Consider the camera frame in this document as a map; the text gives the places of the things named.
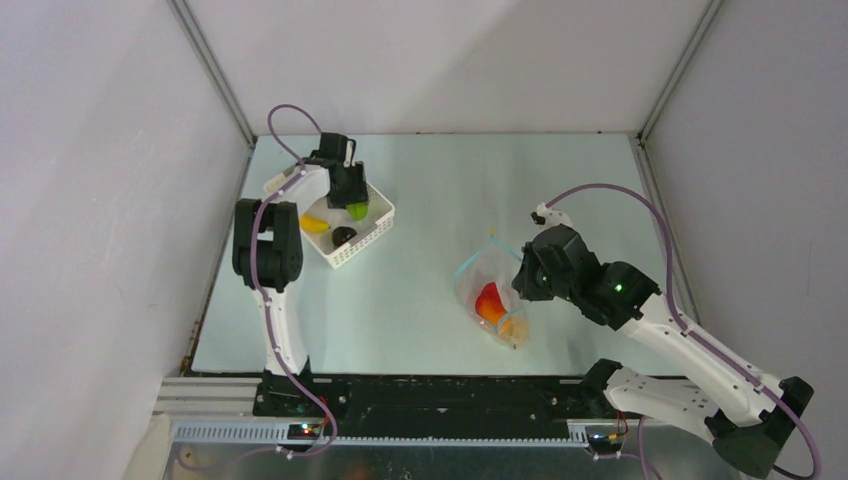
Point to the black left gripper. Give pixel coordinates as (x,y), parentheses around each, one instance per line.
(358,194)

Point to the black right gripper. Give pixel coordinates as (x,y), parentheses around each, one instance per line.
(530,277)

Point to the green star fruit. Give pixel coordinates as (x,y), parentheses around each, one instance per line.
(358,211)

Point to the dark purple fruit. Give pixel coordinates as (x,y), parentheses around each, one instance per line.
(342,235)

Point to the clear zip bag blue zipper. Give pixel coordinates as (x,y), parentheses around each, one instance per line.
(482,286)

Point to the orange red mango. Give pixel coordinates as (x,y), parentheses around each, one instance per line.
(489,305)

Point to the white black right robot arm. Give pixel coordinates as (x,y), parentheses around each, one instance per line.
(746,414)

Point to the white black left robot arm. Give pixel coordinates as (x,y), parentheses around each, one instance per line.
(267,244)

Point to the white perforated plastic basket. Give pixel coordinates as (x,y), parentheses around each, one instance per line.
(333,209)

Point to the yellow banana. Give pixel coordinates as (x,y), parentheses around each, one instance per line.
(313,225)

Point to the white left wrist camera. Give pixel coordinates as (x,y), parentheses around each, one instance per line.
(350,146)

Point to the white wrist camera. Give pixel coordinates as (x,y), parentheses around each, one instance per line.
(350,146)
(545,218)

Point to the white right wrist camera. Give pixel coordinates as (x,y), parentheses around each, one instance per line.
(545,218)

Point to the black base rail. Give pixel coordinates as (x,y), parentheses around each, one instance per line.
(435,406)

